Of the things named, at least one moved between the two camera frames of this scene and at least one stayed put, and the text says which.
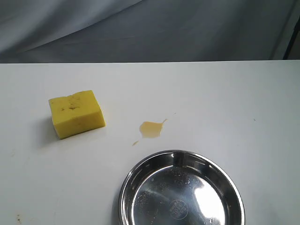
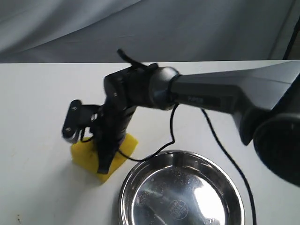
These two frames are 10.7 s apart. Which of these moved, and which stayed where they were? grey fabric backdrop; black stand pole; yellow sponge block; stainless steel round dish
Moved: yellow sponge block
Stayed: black stand pole; stainless steel round dish; grey fabric backdrop
